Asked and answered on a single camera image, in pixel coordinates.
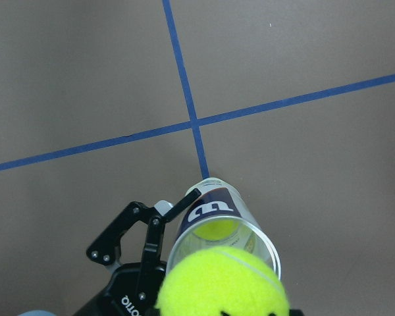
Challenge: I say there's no yellow tennis ball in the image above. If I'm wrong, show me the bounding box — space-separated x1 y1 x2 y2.
155 247 290 315

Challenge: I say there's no yellow tennis ball Wilson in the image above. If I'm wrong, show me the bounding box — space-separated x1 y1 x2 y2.
194 219 239 241

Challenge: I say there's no clear tennis ball can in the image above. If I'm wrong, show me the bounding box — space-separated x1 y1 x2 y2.
167 177 282 277

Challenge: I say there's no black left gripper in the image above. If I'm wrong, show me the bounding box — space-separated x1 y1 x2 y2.
74 189 201 315

